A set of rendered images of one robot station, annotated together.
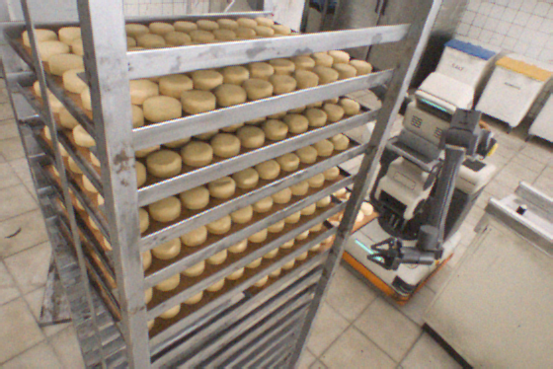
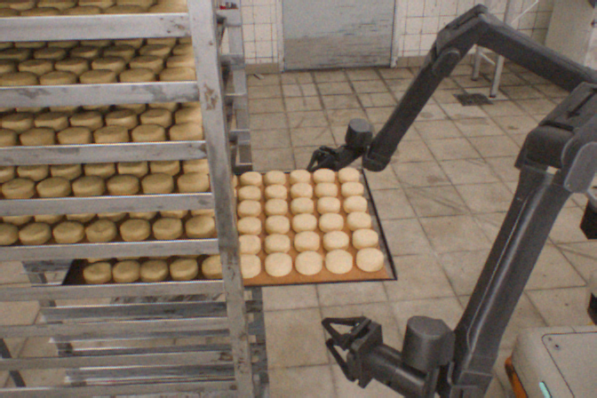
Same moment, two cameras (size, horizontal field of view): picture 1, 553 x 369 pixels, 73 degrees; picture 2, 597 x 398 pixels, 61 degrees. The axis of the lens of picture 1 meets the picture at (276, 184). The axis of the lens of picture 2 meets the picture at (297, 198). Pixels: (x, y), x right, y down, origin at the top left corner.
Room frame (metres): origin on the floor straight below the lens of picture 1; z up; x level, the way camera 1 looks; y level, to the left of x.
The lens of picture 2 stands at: (0.44, -0.78, 1.58)
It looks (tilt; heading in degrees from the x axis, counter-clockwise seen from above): 33 degrees down; 48
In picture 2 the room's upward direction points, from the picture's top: 1 degrees counter-clockwise
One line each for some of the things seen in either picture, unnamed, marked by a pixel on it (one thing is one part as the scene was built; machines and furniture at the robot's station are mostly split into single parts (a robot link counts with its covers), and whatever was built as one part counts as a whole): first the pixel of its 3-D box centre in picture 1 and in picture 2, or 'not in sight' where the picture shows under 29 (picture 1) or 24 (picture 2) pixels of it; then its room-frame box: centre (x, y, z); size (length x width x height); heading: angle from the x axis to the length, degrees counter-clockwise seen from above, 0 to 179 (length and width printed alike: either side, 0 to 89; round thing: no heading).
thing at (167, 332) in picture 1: (256, 272); (48, 247); (0.59, 0.01, 1.05); 0.64 x 0.03 x 0.03; 140
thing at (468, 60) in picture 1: (461, 73); not in sight; (5.05, -2.07, 0.38); 0.64 x 0.54 x 0.77; 145
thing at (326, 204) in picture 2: not in sight; (328, 205); (1.11, -0.14, 0.96); 0.05 x 0.05 x 0.02
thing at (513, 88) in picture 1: (512, 93); not in sight; (4.65, -2.59, 0.38); 0.64 x 0.54 x 0.77; 143
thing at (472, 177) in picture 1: (426, 181); not in sight; (1.91, -0.87, 0.59); 0.55 x 0.34 x 0.83; 50
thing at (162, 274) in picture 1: (267, 216); (13, 152); (0.59, 0.01, 1.23); 0.64 x 0.03 x 0.03; 140
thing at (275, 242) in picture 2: not in sight; (276, 244); (0.94, -0.16, 0.96); 0.05 x 0.05 x 0.02
